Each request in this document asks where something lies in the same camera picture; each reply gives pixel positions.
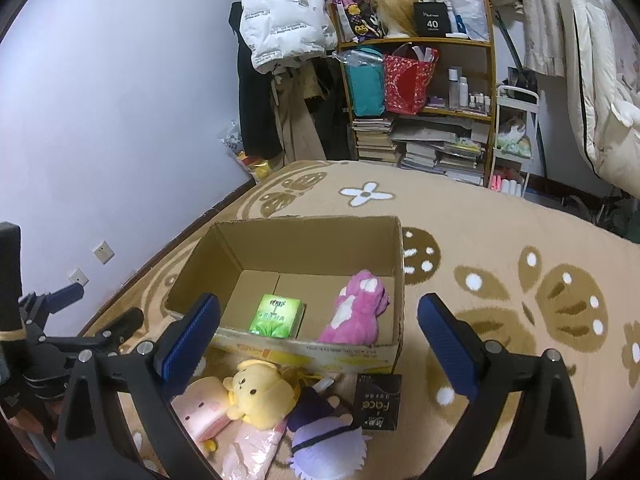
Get teal bag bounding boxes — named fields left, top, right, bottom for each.
left=345, top=47, right=387, bottom=117

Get cardboard box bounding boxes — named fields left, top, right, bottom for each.
left=165, top=215, right=406, bottom=373

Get beige patterned rug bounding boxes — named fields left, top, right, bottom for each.
left=80, top=159, right=640, bottom=480

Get white puffer jacket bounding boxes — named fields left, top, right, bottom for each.
left=239, top=0, right=338, bottom=75

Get pink and black printed bag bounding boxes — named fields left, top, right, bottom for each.
left=330, top=0, right=383, bottom=43

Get pink bear plush toy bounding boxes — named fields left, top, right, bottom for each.
left=317, top=270, right=392, bottom=346

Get white trolley cart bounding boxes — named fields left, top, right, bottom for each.
left=490, top=84, right=541, bottom=196

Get stack of books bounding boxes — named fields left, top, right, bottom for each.
left=352, top=117, right=488, bottom=186

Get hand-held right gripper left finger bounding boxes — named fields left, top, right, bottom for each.
left=52, top=292, right=223, bottom=480

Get pale pink plush toy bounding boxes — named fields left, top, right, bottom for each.
left=172, top=376, right=238, bottom=456

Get clear plastic pouch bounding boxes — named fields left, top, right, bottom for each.
left=339, top=49, right=386, bottom=68

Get red patterned bag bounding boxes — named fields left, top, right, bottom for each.
left=384, top=44, right=440, bottom=116

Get dark metal stand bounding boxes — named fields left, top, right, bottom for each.
left=560, top=192, right=631, bottom=233

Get black tissue pack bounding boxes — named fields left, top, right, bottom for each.
left=352, top=373, right=403, bottom=432

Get white duvet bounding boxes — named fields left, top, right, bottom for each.
left=555, top=0, right=640, bottom=196

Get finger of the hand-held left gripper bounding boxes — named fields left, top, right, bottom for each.
left=37, top=307, right=146, bottom=361
left=19, top=282, right=86, bottom=323

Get beige hanging trousers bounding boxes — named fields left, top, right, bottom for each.
left=270, top=67, right=326, bottom=166

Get black box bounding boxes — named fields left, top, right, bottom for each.
left=413, top=1, right=455, bottom=37

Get green tissue pack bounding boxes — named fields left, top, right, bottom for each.
left=248, top=294, right=306, bottom=339

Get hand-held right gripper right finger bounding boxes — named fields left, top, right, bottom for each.
left=417, top=292, right=586, bottom=480

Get purple plush doll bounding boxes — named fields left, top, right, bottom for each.
left=286, top=390, right=373, bottom=480

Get green and white packets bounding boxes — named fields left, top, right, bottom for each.
left=495, top=115, right=533, bottom=158

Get white plastic bag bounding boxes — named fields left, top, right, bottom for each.
left=445, top=0, right=488, bottom=41

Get wooden shelf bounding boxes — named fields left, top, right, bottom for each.
left=336, top=0, right=497, bottom=188

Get dark hanging garment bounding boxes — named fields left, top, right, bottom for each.
left=312, top=57, right=358, bottom=161

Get blonde wig on mannequin head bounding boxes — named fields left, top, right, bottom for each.
left=372, top=0, right=423, bottom=40

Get pale floral curtain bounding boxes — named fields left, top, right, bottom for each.
left=320, top=0, right=571, bottom=78

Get black hanging coat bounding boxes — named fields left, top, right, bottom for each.
left=230, top=2, right=286, bottom=161

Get yellow bear plush toy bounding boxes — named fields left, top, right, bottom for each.
left=222, top=357, right=301, bottom=431

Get pink plastic packet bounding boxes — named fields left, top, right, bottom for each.
left=220, top=420, right=288, bottom=480

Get pile of colourful packets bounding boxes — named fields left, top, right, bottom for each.
left=217, top=120, right=271, bottom=183

